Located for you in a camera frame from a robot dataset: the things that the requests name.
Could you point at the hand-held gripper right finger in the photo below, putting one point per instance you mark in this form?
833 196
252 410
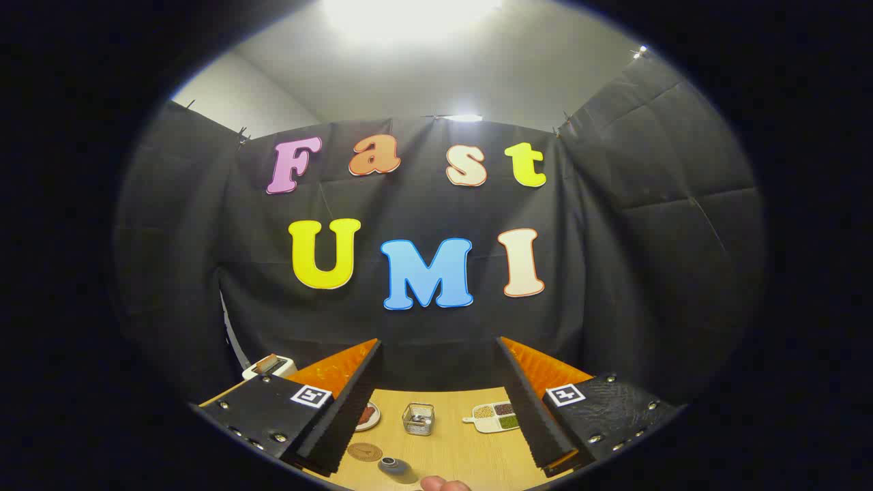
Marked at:
528 409

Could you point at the brown bread slice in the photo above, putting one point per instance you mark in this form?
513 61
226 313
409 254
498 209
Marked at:
267 363

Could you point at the small white plate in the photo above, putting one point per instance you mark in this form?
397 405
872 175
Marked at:
374 423

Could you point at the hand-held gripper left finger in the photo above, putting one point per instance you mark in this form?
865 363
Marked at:
344 416

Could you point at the wooden table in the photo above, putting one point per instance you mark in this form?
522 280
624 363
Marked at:
457 450

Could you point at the red sausage pieces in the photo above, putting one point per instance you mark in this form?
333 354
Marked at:
366 414

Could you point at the silver juice bottle green label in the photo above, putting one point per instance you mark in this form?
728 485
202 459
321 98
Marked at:
395 469

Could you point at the round brown cork coaster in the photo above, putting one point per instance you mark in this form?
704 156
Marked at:
365 451

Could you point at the white divided dish with beans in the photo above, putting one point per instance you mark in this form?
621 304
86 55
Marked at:
494 424

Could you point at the white toaster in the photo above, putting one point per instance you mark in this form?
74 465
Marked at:
279 372

